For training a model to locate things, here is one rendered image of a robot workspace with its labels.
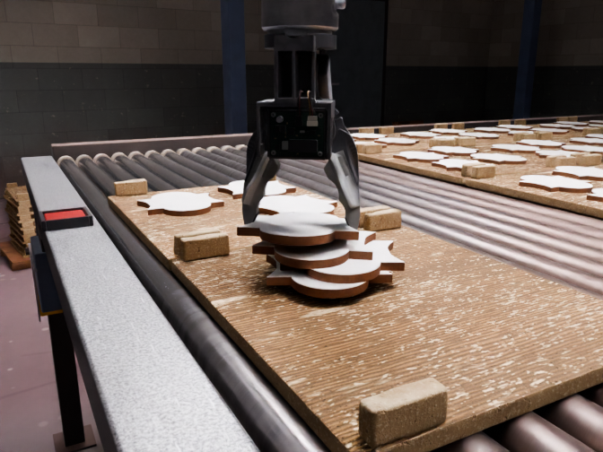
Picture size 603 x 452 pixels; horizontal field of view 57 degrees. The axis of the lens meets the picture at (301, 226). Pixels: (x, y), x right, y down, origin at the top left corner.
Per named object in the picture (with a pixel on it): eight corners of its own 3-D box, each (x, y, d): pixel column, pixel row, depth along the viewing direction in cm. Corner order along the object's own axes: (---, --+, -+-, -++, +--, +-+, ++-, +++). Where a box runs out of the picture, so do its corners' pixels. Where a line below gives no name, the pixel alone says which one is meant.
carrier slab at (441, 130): (453, 152, 172) (454, 137, 170) (375, 138, 206) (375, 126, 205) (530, 144, 188) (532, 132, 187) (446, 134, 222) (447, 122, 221)
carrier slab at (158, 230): (169, 272, 68) (168, 259, 67) (108, 204, 103) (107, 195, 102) (397, 233, 84) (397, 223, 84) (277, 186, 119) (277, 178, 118)
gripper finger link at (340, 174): (351, 247, 56) (310, 166, 54) (353, 231, 62) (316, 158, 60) (379, 235, 55) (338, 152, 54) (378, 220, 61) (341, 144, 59)
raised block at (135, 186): (116, 197, 101) (114, 182, 100) (114, 195, 103) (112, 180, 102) (148, 194, 104) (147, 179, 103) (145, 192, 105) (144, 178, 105)
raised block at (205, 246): (184, 263, 66) (182, 240, 66) (179, 258, 68) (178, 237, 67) (230, 255, 69) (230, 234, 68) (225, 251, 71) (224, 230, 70)
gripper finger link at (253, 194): (214, 229, 57) (253, 150, 55) (227, 214, 63) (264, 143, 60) (240, 243, 57) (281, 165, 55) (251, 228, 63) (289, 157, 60)
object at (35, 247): (37, 332, 106) (24, 242, 101) (32, 306, 118) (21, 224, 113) (98, 320, 111) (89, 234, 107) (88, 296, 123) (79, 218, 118)
